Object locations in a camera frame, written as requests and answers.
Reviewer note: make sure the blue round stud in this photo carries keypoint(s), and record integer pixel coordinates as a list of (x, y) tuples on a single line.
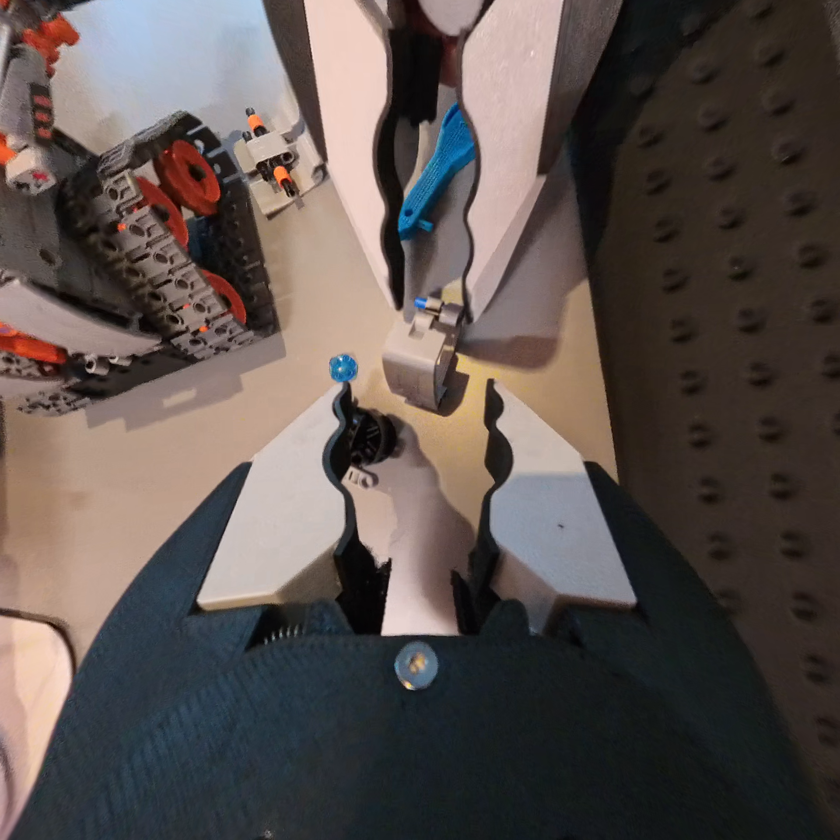
[(344, 368)]

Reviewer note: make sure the grey building brick block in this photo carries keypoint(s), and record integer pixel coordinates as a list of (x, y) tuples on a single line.
[(420, 361)]

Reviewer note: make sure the black perforated board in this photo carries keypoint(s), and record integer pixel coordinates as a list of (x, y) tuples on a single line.
[(735, 328)]

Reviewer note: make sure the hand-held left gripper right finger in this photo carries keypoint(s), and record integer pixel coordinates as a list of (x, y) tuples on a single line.
[(565, 525)]

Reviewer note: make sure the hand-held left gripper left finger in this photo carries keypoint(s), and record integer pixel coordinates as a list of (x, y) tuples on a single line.
[(282, 525)]

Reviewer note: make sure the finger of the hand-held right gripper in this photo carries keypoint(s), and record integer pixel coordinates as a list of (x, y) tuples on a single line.
[(344, 92), (532, 92)]

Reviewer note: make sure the grey orange tracked toy robot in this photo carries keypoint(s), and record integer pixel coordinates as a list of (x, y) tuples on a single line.
[(118, 250)]

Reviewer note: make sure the small black wheel assembly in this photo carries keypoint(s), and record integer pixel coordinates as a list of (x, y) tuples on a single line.
[(370, 440)]

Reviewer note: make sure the blue plastic separator tool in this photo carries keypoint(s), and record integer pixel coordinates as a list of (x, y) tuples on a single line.
[(440, 171)]

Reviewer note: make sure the small grey orange connector assembly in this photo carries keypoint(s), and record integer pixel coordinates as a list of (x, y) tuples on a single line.
[(278, 160)]

